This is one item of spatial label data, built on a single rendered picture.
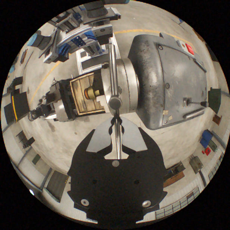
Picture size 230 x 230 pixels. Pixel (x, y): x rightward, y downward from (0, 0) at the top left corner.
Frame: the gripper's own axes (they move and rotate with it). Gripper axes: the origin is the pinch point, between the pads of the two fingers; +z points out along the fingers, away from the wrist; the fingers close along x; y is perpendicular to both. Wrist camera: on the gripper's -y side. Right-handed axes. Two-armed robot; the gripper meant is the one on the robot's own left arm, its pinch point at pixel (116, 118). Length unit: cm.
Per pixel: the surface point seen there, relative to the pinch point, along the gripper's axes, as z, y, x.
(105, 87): 13.1, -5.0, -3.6
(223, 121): -23, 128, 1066
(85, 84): 49, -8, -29
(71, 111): 46, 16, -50
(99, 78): 19.9, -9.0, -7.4
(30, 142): 60, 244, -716
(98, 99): 25.6, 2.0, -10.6
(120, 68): 15.3, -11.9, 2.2
